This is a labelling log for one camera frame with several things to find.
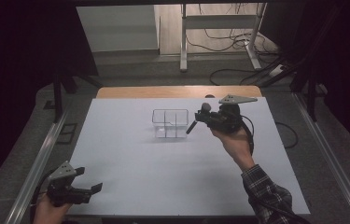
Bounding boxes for tangled black floor cables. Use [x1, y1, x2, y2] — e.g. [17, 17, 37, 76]
[185, 3, 292, 87]

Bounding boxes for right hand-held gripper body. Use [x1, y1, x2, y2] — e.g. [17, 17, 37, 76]
[200, 94, 259, 135]

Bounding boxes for black metal stand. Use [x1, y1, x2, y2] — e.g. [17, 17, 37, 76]
[50, 71, 105, 123]

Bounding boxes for white power strip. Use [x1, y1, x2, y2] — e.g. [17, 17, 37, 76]
[268, 63, 286, 78]

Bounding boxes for white table mat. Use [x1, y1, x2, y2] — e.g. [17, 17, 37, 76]
[67, 97, 311, 217]

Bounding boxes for person's left hand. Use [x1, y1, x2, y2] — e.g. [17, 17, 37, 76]
[32, 193, 74, 224]

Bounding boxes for white board panel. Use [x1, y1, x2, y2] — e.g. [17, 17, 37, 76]
[76, 4, 161, 53]

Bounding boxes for clear plastic organizer box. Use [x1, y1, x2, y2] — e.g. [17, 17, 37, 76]
[151, 108, 190, 139]

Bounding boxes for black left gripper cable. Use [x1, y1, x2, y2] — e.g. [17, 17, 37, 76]
[30, 167, 59, 222]

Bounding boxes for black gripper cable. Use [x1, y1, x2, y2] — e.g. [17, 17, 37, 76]
[30, 167, 59, 222]
[240, 114, 256, 157]

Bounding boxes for black curtain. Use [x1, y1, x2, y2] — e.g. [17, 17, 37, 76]
[0, 0, 100, 200]
[259, 0, 350, 160]

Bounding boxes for black floor cable loop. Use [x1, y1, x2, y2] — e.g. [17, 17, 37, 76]
[274, 120, 300, 149]

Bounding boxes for aluminium rail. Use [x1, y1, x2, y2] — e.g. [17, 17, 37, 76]
[4, 108, 71, 224]
[290, 91, 350, 224]

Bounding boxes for white metal desk frame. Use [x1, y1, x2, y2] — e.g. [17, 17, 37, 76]
[179, 3, 269, 73]

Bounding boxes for person's right hand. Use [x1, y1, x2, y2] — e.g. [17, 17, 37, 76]
[210, 126, 257, 172]

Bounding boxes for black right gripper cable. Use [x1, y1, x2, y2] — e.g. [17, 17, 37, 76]
[240, 114, 256, 157]

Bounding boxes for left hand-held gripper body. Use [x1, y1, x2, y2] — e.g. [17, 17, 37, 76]
[46, 161, 85, 208]

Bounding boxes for black makeup brush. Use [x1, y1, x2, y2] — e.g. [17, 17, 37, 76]
[186, 102, 213, 135]

